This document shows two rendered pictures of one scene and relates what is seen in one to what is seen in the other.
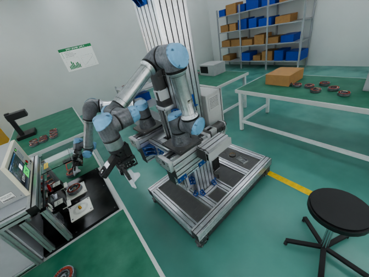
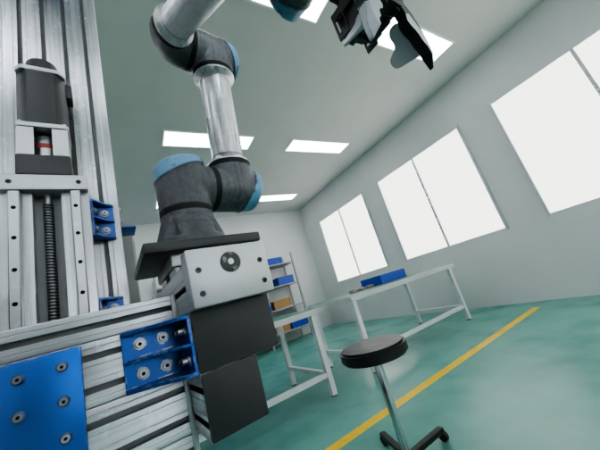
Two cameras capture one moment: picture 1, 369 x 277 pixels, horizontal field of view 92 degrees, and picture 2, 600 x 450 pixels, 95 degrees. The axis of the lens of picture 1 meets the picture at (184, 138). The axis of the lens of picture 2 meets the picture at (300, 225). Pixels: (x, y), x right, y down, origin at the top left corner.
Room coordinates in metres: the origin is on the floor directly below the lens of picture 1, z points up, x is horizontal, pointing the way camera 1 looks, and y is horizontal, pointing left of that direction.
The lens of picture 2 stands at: (0.91, 0.63, 0.88)
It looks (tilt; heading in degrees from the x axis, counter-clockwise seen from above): 14 degrees up; 267
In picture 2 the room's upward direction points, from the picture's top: 16 degrees counter-clockwise
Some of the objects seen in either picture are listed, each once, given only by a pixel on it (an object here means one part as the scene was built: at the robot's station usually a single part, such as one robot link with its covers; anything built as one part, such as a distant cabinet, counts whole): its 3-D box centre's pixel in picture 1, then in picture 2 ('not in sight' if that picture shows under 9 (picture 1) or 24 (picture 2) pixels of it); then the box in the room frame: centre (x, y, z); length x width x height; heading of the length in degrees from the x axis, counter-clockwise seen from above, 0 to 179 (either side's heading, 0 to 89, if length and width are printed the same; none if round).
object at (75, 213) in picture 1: (80, 208); not in sight; (0.95, 0.86, 0.78); 0.15 x 0.15 x 0.01; 30
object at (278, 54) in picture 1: (281, 54); not in sight; (5.76, -3.59, 0.43); 0.42 x 0.28 x 0.30; 118
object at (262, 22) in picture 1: (268, 20); not in sight; (6.19, -3.34, 1.38); 0.42 x 0.42 x 0.20; 29
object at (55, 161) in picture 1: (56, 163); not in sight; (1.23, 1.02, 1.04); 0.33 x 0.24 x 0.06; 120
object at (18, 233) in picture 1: (28, 208); not in sight; (0.93, 1.14, 0.92); 0.66 x 0.01 x 0.30; 30
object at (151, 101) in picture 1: (141, 104); not in sight; (3.85, 0.74, 0.51); 1.01 x 0.60 x 1.01; 30
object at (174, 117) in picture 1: (177, 121); (185, 186); (1.12, 0.02, 1.20); 0.13 x 0.12 x 0.14; 42
